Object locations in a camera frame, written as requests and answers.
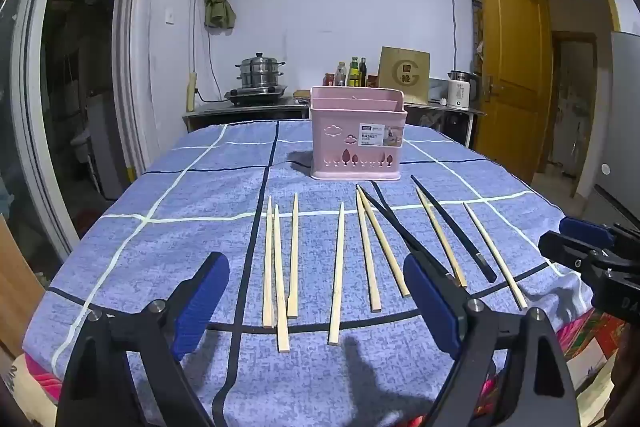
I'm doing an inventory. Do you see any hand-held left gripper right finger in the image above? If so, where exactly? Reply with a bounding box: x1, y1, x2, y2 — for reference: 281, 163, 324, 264
402, 253, 583, 427

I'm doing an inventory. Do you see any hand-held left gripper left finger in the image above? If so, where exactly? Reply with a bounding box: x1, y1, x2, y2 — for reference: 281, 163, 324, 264
55, 251, 231, 427

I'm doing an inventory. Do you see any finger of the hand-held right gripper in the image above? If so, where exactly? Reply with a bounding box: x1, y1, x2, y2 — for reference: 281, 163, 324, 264
538, 230, 640, 279
559, 216, 640, 254

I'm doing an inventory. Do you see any black chopstick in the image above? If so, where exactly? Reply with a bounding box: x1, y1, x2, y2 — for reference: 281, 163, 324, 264
359, 188, 456, 283
410, 174, 499, 284
370, 180, 426, 260

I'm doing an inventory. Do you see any pink plastic utensil basket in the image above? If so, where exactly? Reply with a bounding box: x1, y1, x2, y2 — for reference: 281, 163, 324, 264
309, 86, 407, 182

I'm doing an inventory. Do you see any blue checked blanket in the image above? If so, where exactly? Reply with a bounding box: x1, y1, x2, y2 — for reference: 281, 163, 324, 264
22, 119, 596, 427

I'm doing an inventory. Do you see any grey cabinet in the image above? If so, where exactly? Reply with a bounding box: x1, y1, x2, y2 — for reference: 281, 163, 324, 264
594, 31, 640, 228

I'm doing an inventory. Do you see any yellow wooden door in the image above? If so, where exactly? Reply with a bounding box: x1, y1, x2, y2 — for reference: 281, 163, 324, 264
474, 0, 552, 184

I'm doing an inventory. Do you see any white electric kettle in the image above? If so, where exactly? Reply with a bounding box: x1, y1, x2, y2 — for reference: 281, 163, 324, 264
446, 70, 479, 110

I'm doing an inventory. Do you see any steel top kitchen cabinet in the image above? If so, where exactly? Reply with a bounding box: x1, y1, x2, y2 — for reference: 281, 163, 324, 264
182, 96, 487, 148

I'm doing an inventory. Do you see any gas stove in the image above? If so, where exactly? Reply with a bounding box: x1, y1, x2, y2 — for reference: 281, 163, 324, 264
223, 84, 291, 108

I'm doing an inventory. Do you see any brown cardboard box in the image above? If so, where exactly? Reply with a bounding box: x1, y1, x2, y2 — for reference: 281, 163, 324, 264
377, 46, 431, 104

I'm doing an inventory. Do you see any steel steamer pot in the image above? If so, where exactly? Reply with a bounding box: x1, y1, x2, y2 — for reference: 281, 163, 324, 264
235, 52, 286, 90

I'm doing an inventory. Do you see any wall calendar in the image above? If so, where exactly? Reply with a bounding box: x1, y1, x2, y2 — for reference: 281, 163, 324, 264
469, 0, 484, 78

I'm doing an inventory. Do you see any stove wall cable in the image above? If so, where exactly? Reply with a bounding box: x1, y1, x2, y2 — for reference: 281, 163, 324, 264
191, 0, 225, 104

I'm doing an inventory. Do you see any air conditioner cable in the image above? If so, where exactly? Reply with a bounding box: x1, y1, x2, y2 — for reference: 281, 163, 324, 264
444, 0, 459, 74

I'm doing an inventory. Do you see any white sliding door frame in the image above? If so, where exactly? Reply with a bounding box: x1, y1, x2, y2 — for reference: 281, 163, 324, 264
9, 0, 168, 260

